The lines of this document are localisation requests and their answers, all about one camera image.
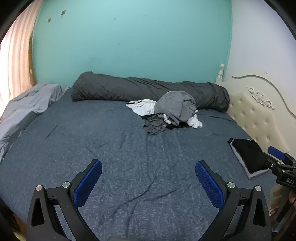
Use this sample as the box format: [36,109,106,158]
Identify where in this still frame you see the wooden window frame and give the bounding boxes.
[29,36,37,87]

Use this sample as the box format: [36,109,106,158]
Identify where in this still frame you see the dark grey garment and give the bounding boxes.
[143,113,167,136]

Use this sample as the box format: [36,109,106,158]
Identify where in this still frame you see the white garment with black stripes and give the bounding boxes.
[126,99,158,116]

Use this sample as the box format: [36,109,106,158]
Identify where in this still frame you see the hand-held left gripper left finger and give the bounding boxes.
[26,159,103,241]

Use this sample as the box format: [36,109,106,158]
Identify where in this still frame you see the person's right hand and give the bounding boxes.
[269,191,296,217]

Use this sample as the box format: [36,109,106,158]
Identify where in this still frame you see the light grey blanket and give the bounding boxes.
[0,82,70,163]

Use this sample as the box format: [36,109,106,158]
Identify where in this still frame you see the white shirt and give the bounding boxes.
[163,109,203,128]

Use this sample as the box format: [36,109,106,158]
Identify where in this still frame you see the cream tufted headboard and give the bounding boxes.
[215,63,296,161]

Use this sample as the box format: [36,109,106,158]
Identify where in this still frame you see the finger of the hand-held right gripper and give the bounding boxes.
[268,146,296,165]
[259,151,281,173]

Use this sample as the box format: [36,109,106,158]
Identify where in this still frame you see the grey sweater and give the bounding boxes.
[154,91,199,126]

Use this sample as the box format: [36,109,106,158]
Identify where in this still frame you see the pink curtain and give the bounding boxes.
[0,0,44,116]

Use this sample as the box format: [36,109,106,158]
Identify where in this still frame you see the dark grey rolled duvet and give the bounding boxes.
[71,72,230,113]

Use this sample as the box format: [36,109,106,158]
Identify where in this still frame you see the folded black clothes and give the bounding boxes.
[227,138,271,179]

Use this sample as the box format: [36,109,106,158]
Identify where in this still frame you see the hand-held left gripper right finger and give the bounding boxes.
[195,161,271,241]

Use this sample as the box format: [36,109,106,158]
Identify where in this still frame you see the bed with blue sheet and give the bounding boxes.
[0,87,281,241]

